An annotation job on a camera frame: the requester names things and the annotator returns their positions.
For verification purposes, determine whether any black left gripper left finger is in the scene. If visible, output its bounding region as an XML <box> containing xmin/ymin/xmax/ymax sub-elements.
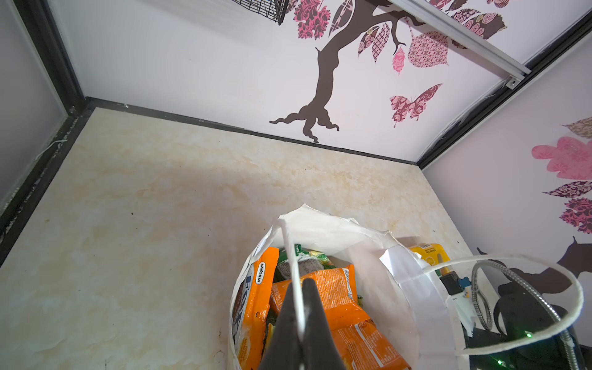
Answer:
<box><xmin>258</xmin><ymin>283</ymin><xmax>302</xmax><ymax>370</ymax></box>

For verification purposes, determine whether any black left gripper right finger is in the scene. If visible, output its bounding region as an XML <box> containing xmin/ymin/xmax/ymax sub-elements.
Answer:
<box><xmin>301</xmin><ymin>278</ymin><xmax>345</xmax><ymax>370</ymax></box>

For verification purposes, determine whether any orange snack packet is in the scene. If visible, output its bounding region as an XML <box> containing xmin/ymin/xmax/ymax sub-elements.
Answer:
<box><xmin>262</xmin><ymin>266</ymin><xmax>410</xmax><ymax>369</ymax></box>

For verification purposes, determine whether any green Fox's bag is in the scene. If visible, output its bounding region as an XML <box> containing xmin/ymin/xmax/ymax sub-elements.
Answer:
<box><xmin>273</xmin><ymin>244</ymin><xmax>336</xmax><ymax>283</ymax></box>

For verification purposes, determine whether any white paper bag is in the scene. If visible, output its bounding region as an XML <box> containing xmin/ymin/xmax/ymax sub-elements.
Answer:
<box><xmin>230</xmin><ymin>204</ymin><xmax>584</xmax><ymax>369</ymax></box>

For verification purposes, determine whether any yellow orange mango snack bag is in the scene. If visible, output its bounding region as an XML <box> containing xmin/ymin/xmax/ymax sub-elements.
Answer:
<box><xmin>410</xmin><ymin>244</ymin><xmax>450</xmax><ymax>266</ymax></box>

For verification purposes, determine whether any pink yellow Fox's candy bag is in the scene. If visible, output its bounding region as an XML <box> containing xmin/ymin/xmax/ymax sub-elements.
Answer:
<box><xmin>230</xmin><ymin>248</ymin><xmax>279</xmax><ymax>369</ymax></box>

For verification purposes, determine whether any black wire basket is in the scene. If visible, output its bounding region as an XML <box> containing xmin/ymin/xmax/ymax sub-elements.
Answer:
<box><xmin>234</xmin><ymin>0</ymin><xmax>289</xmax><ymax>25</ymax></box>

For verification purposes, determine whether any back aluminium rail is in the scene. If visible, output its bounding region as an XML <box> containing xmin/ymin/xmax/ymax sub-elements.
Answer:
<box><xmin>391</xmin><ymin>0</ymin><xmax>531</xmax><ymax>89</ymax></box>

